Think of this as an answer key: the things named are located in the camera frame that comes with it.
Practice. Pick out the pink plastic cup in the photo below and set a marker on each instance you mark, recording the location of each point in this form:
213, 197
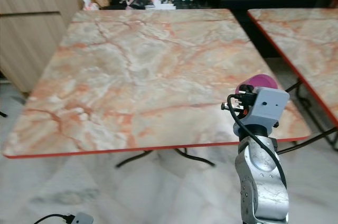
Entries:
261, 81

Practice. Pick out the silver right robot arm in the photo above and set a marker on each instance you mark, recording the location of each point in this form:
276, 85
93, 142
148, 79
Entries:
259, 182

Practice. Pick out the marble table with red edge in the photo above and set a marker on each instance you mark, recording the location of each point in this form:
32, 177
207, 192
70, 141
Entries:
306, 44

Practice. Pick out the light wooden cabinet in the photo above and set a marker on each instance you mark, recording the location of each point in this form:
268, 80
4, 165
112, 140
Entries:
31, 34

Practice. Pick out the large marble folding table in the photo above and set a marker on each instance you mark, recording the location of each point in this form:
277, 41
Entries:
137, 76

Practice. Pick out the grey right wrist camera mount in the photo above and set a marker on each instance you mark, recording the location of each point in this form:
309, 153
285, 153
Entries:
269, 106

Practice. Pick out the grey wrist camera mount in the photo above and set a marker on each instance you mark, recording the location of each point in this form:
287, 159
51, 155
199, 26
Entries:
83, 218
269, 106

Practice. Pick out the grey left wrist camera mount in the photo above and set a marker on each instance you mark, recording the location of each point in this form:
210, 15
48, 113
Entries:
83, 218

